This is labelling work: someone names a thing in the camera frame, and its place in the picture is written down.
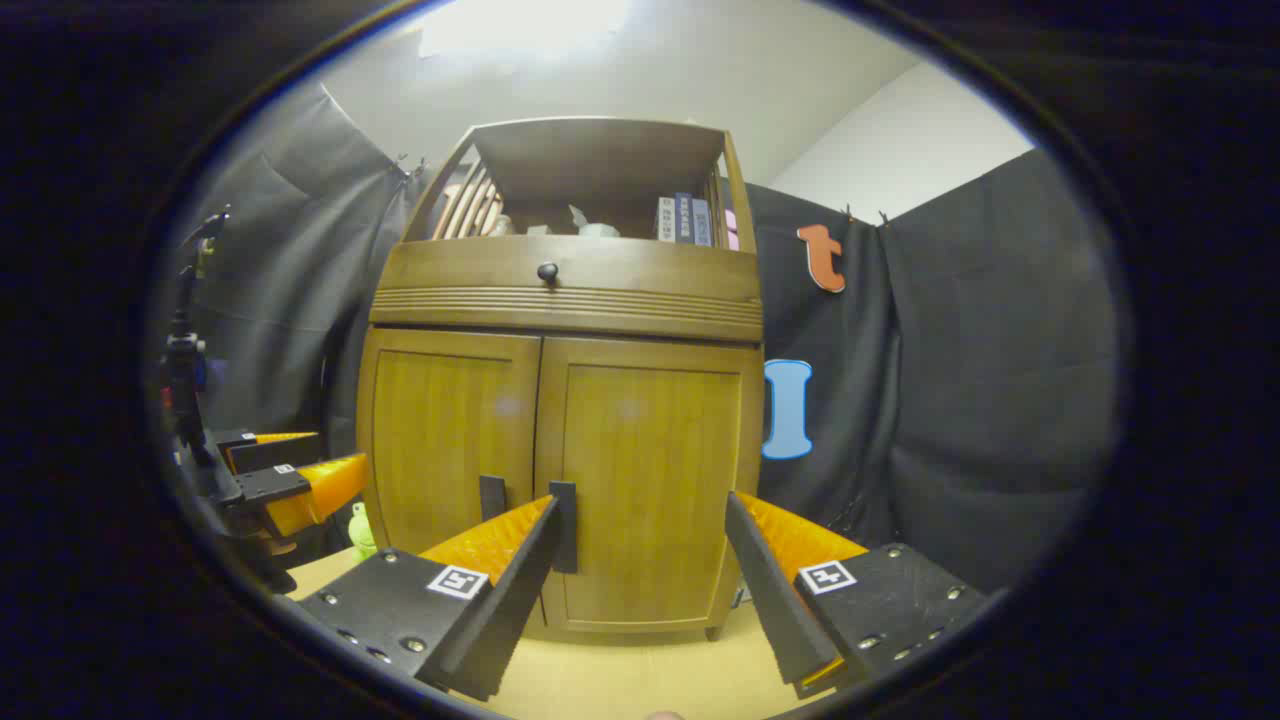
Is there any wooden cabinet drawer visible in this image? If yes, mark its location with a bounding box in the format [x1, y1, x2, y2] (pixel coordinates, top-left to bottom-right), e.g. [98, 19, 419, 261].
[370, 238, 764, 343]

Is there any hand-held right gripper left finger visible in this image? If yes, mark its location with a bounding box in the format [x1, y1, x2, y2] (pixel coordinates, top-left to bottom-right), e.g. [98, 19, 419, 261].
[298, 495, 561, 702]

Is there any wooden double-door shoe cabinet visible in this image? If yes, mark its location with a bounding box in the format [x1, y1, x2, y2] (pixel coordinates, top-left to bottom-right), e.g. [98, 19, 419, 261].
[355, 117, 766, 641]

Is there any wooden shoe cabinet door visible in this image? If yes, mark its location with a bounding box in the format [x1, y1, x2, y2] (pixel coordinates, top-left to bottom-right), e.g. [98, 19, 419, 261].
[357, 327, 544, 561]
[535, 337, 764, 633]

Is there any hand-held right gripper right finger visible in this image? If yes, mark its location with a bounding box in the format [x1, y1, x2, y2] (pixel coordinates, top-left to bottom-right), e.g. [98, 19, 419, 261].
[725, 491, 987, 700]

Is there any black backdrop cloth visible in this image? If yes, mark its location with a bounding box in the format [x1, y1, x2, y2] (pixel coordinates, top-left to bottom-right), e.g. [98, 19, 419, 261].
[160, 85, 1121, 591]

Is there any green frog plush toy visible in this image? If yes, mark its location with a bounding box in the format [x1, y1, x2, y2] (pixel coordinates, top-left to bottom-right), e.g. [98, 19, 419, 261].
[347, 502, 379, 563]

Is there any black tripod stand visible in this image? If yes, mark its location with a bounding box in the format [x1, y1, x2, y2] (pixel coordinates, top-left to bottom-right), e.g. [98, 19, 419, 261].
[160, 205, 231, 466]

